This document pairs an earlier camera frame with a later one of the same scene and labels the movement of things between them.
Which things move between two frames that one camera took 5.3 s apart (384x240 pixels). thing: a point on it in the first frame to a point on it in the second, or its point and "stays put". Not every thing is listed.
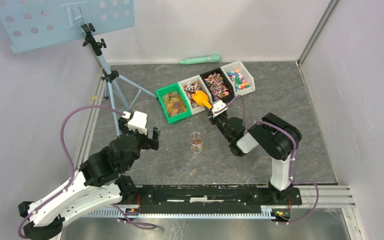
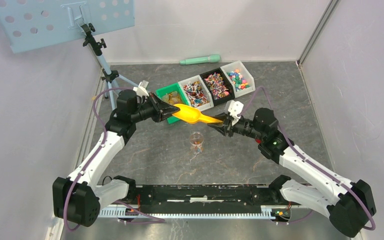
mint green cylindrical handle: x=212 y=58 stays put
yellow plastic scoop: x=201 y=98 to x=192 y=114
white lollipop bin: x=188 y=86 stays put
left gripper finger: x=156 y=133 to x=163 y=105
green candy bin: x=173 y=103 stays put
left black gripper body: x=143 y=138 to x=154 y=110
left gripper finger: x=153 y=144 to x=167 y=112
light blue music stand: x=30 y=24 stays put
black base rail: x=209 y=199 stays put
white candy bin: x=241 y=81 stays put
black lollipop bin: x=217 y=85 stays put
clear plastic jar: x=196 y=142 stays put
